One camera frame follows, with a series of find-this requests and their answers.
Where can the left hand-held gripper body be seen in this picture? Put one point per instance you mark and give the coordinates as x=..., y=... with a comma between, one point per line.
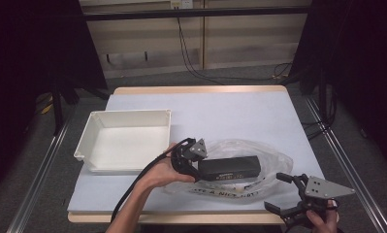
x=186, y=155

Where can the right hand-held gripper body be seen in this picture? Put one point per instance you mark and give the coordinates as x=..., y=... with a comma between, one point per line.
x=320, y=189

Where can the clear smiley face plastic bag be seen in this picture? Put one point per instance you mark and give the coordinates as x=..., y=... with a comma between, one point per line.
x=272, y=158

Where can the black rectangular box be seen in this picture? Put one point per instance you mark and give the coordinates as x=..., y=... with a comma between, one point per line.
x=230, y=167

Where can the person's left hand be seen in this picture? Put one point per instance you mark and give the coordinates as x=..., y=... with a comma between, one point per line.
x=162, y=173

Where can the person's right hand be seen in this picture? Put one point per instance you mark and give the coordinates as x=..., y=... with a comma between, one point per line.
x=325, y=223

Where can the white plastic box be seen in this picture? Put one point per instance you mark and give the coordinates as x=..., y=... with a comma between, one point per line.
x=126, y=142

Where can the pale blue table mat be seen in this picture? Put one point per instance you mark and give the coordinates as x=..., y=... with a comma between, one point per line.
x=233, y=110

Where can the dark curtain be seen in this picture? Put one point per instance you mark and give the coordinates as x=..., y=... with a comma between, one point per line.
x=359, y=64
x=26, y=64

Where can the black stand leg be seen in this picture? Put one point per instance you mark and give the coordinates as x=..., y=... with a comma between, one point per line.
x=58, y=110

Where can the black horizontal bar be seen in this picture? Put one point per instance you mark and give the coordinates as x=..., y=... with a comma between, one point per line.
x=194, y=13

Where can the yellow floor object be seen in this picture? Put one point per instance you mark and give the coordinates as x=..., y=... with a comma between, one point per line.
x=46, y=109

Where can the metal floor rail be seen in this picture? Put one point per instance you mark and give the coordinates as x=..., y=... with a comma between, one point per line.
x=346, y=155
x=36, y=181

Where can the white wall socket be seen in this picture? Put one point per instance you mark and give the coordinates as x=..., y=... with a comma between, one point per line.
x=181, y=4

